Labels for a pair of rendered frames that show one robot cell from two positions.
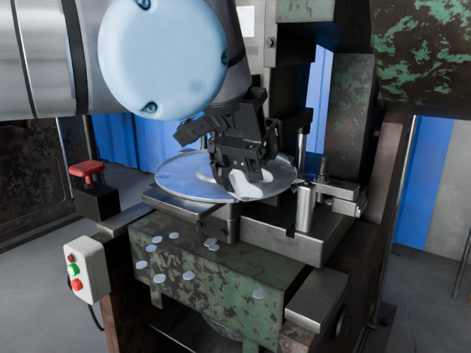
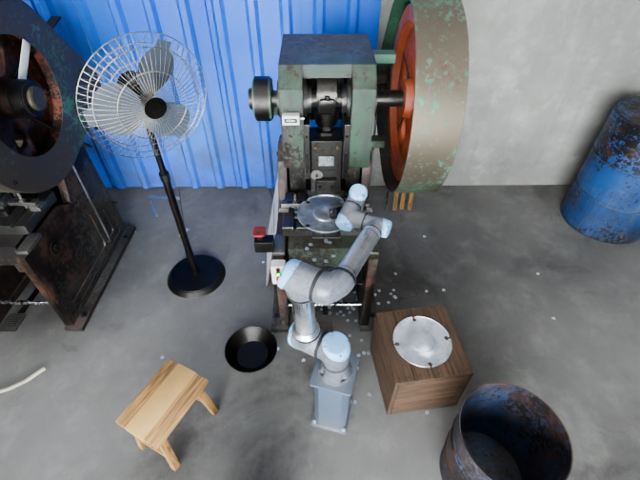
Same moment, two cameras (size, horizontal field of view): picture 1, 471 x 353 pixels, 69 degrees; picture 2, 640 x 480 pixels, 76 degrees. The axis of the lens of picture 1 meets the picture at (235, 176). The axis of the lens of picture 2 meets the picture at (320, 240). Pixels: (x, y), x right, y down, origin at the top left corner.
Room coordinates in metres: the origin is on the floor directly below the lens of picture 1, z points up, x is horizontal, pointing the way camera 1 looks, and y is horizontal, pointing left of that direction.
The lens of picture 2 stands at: (-0.62, 0.93, 2.13)
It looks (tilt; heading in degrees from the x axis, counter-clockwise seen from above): 44 degrees down; 326
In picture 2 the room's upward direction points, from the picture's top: straight up
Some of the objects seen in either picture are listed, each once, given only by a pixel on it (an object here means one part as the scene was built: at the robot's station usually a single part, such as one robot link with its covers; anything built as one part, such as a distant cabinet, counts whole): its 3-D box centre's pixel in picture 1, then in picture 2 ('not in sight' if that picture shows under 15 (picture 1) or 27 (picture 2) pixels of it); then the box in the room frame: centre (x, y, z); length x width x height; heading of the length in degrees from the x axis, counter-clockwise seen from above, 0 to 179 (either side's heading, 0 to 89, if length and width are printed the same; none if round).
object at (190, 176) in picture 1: (226, 170); (325, 212); (0.66, 0.02, 0.78); 0.29 x 0.29 x 0.01
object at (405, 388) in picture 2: not in sight; (415, 358); (-0.01, -0.11, 0.18); 0.40 x 0.38 x 0.35; 153
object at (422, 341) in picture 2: not in sight; (422, 340); (-0.01, -0.11, 0.35); 0.29 x 0.29 x 0.01
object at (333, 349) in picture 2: not in sight; (334, 350); (0.08, 0.38, 0.62); 0.13 x 0.12 x 0.14; 28
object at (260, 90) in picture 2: not in sight; (270, 101); (0.91, 0.14, 1.31); 0.22 x 0.12 x 0.22; 146
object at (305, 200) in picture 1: (305, 205); not in sight; (0.56, -0.13, 0.75); 0.03 x 0.03 x 0.10; 56
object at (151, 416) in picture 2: not in sight; (171, 414); (0.44, 1.06, 0.16); 0.34 x 0.24 x 0.34; 118
